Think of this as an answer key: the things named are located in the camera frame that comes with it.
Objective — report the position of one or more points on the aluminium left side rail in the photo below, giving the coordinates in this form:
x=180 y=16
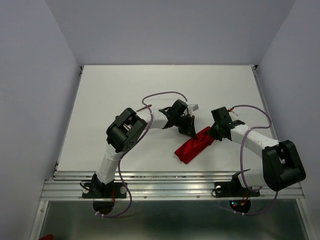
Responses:
x=65 y=122

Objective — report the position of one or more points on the aluminium right side rail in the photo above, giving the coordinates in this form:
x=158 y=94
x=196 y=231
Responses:
x=265 y=105

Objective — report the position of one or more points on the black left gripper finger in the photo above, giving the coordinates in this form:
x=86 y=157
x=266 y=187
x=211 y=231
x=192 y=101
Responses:
x=183 y=130
x=191 y=127

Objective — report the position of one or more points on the red cloth napkin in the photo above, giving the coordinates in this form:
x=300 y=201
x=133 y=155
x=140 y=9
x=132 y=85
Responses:
x=194 y=146

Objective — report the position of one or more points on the dark wooden fork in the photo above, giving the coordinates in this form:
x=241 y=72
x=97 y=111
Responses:
x=143 y=108

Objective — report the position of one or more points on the red object bottom left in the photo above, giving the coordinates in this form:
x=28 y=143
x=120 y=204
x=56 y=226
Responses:
x=47 y=237

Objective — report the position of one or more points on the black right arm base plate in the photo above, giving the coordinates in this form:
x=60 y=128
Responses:
x=227 y=189

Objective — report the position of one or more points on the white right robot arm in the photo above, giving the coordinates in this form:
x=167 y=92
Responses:
x=281 y=164

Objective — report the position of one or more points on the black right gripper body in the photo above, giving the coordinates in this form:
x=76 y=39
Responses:
x=216 y=126

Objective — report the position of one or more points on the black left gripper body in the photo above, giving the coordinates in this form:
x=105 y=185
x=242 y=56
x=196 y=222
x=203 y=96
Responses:
x=183 y=120

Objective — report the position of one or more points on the aluminium rail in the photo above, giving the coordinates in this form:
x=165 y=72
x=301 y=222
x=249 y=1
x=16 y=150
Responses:
x=265 y=105
x=65 y=122

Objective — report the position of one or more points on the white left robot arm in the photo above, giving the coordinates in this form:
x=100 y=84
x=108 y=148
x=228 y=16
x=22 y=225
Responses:
x=130 y=126

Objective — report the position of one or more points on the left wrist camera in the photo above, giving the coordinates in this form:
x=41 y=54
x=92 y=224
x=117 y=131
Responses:
x=193 y=107

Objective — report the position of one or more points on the aluminium front rail frame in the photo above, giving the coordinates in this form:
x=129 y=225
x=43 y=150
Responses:
x=143 y=185

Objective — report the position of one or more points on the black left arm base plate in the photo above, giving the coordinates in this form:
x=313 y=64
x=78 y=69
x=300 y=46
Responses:
x=115 y=190

